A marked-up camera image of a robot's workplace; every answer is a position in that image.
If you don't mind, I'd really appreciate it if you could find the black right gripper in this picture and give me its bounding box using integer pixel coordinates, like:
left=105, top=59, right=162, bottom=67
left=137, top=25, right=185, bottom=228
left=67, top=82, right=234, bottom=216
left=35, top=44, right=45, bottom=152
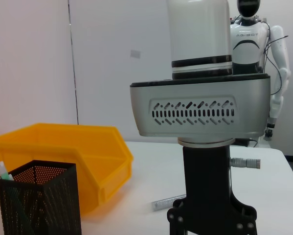
left=167, top=144, right=258, bottom=235

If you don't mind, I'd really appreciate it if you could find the grey pen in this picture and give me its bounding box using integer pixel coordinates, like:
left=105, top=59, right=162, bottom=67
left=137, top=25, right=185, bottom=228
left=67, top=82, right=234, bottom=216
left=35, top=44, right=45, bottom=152
left=151, top=194, right=187, bottom=211

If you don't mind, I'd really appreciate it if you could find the green utility knife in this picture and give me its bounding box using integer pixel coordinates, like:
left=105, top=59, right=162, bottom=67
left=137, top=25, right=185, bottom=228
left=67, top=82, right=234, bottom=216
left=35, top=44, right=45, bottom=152
left=0, top=161, right=15, bottom=182

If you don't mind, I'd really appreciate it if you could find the black mesh pen holder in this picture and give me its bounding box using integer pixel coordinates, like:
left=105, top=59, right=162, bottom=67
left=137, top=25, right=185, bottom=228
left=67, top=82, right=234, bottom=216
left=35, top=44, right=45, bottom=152
left=0, top=160, right=82, bottom=235

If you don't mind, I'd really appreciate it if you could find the white humanoid robot black head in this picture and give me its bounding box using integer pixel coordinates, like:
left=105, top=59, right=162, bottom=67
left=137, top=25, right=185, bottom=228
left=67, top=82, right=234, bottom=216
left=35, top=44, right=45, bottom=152
left=229, top=0, right=291, bottom=147

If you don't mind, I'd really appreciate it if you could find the yellow plastic bin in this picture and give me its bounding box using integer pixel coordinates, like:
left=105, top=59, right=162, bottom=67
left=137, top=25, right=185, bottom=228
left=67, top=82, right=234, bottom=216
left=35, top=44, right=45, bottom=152
left=0, top=123, right=134, bottom=213

